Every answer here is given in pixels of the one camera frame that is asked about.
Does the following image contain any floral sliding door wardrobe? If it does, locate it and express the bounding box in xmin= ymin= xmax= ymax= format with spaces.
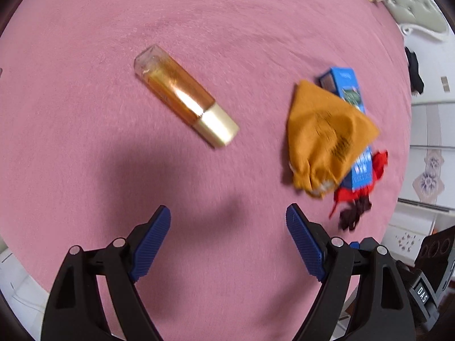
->
xmin=394 ymin=103 xmax=455 ymax=221

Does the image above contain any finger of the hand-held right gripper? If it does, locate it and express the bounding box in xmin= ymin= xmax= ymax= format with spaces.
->
xmin=350 ymin=237 xmax=382 ymax=254

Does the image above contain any white cabinet with stickers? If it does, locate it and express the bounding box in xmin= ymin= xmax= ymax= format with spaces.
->
xmin=386 ymin=202 xmax=436 ymax=267

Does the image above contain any amber bottle with gold cap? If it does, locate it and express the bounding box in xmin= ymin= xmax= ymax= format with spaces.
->
xmin=134 ymin=44 xmax=239 ymax=149

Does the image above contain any dark maroon sock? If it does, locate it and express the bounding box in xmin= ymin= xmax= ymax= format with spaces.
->
xmin=339 ymin=197 xmax=373 ymax=231

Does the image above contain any yellow cloth bag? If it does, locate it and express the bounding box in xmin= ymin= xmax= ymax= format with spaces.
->
xmin=287 ymin=80 xmax=380 ymax=199

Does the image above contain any pink bedsheet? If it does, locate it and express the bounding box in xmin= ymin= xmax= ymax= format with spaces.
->
xmin=0 ymin=0 xmax=413 ymax=341

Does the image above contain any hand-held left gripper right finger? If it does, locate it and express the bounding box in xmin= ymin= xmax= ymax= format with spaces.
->
xmin=286 ymin=203 xmax=416 ymax=341

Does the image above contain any green tufted bed headboard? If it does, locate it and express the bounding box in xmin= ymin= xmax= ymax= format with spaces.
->
xmin=386 ymin=0 xmax=448 ymax=39

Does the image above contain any blue cardboard box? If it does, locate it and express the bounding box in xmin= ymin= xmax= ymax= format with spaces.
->
xmin=318 ymin=67 xmax=378 ymax=190

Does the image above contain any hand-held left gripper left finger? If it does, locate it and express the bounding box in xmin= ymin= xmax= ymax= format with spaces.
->
xmin=41 ymin=205 xmax=171 ymax=341

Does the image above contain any black clothes pile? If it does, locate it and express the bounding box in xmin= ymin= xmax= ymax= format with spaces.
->
xmin=405 ymin=48 xmax=425 ymax=96

